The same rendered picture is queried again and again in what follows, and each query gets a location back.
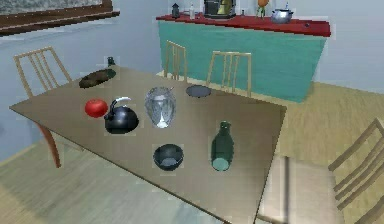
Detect clear glass vase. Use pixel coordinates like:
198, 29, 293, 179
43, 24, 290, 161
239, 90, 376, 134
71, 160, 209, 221
144, 86, 177, 129

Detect black kettle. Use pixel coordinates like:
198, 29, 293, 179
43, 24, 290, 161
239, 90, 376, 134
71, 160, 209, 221
103, 96, 140, 135

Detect dark grey plate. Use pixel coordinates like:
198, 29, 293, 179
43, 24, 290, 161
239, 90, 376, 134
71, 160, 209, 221
185, 84, 213, 99

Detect dark green glass bottle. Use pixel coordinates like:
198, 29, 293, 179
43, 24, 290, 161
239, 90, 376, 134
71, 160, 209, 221
210, 120, 235, 172

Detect brown wooden dining table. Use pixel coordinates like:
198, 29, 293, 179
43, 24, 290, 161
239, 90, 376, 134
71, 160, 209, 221
9, 65, 288, 224

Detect dark grey bowl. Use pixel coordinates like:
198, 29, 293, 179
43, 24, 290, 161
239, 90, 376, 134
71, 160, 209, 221
152, 143, 185, 172

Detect light wooden slatted chair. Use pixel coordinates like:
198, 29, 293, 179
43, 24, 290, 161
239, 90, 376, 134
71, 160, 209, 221
205, 50, 253, 98
13, 46, 73, 99
255, 117, 384, 224
163, 39, 188, 83

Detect teal counter with red top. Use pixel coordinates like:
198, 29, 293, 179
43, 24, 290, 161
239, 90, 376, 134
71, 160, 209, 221
155, 12, 332, 104

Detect red tomato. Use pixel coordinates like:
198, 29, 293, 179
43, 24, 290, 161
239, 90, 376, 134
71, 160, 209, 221
84, 98, 109, 119

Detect orange vegetable on stand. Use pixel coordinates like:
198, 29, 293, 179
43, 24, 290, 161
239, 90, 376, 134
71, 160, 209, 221
255, 0, 270, 18

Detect silver metal pot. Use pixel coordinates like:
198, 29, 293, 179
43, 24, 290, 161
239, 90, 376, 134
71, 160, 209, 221
269, 8, 295, 25

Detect brown framed window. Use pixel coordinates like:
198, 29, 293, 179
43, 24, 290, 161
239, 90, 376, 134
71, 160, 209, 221
0, 0, 121, 38

